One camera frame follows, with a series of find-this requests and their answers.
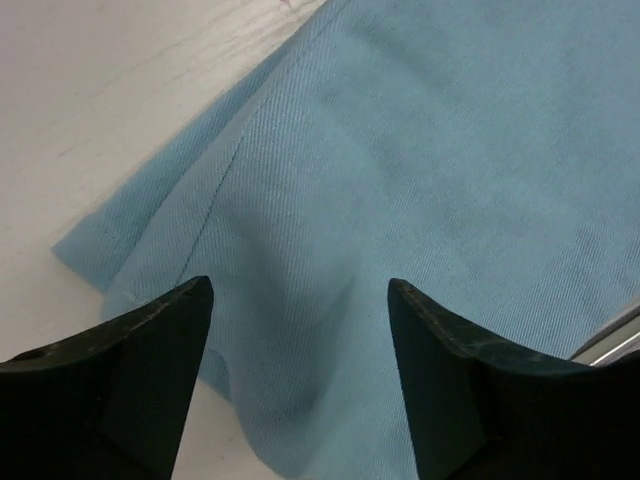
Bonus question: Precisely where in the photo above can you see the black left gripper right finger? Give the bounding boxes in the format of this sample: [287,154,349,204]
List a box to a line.
[387,279,639,479]

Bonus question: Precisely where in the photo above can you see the light blue trousers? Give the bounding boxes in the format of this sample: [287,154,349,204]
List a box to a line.
[54,1,639,479]

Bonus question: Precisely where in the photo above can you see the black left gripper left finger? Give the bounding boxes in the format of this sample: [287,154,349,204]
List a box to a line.
[1,277,213,479]

